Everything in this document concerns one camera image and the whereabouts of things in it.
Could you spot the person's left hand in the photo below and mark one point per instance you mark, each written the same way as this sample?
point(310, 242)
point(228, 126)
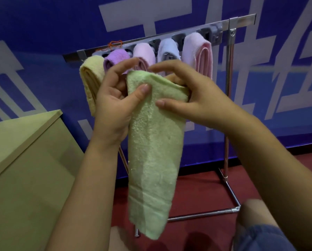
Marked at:
point(110, 112)

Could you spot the person's right hand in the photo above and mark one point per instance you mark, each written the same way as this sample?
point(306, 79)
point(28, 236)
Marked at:
point(208, 101)

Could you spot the person's left thumb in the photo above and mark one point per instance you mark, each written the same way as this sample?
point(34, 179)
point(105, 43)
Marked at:
point(139, 95)

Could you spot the person's right thumb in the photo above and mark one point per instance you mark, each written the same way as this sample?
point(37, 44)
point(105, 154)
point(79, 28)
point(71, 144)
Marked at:
point(170, 105)

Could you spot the green towel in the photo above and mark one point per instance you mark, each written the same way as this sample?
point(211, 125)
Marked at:
point(153, 154)

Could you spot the person's left forearm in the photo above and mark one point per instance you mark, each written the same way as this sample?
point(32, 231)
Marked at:
point(88, 196)

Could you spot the person's right forearm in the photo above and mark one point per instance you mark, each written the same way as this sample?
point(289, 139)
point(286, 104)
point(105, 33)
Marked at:
point(276, 175)

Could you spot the small pink towel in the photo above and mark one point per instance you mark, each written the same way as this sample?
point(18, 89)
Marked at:
point(145, 53)

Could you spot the purple towel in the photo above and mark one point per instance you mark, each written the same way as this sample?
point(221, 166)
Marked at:
point(116, 56)

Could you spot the yellow towel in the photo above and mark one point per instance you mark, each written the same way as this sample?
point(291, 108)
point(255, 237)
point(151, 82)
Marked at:
point(89, 80)

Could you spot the light blue towel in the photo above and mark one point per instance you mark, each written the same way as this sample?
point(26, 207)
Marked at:
point(167, 47)

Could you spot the large pink towel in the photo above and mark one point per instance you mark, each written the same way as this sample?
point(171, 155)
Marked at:
point(198, 54)

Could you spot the metal towel rack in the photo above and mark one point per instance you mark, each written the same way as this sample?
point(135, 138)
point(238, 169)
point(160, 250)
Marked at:
point(241, 22)

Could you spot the person's right leg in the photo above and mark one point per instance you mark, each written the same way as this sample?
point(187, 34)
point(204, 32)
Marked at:
point(255, 214)

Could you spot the beige wooden cabinet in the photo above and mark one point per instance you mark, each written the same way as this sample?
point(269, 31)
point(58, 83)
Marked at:
point(27, 180)

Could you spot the blue denim shorts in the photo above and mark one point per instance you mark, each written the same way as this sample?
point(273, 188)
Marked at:
point(263, 239)

